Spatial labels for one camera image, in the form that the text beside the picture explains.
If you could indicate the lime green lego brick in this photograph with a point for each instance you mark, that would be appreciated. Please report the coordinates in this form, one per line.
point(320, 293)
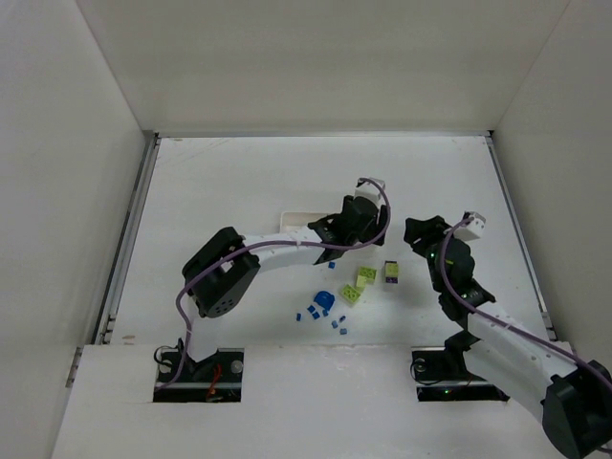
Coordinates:
point(350, 294)
point(365, 276)

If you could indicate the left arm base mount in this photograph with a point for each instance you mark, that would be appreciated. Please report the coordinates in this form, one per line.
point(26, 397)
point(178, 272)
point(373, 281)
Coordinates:
point(217, 379)

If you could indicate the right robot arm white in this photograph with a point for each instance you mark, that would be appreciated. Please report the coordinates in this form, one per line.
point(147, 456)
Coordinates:
point(569, 396)

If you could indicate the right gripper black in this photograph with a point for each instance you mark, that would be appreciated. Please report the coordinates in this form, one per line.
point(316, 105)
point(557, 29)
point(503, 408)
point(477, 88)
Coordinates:
point(427, 234)

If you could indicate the white divided tray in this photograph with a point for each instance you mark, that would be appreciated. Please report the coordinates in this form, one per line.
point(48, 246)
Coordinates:
point(294, 220)

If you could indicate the blue round lego piece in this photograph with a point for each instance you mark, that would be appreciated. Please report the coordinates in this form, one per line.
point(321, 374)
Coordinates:
point(325, 300)

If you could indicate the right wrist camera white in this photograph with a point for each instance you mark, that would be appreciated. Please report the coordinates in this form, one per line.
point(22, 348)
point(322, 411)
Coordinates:
point(473, 227)

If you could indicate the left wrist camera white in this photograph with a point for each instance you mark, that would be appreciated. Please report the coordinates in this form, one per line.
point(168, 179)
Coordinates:
point(370, 189)

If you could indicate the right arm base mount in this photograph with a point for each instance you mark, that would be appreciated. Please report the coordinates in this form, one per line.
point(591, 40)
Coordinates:
point(441, 375)

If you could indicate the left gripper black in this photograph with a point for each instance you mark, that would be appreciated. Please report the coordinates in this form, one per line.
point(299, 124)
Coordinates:
point(335, 229)

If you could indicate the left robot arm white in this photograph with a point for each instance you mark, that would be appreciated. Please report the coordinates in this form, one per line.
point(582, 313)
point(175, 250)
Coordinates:
point(220, 273)

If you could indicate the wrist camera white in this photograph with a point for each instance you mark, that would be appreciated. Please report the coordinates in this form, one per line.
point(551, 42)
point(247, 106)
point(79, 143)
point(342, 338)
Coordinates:
point(370, 189)
point(473, 227)

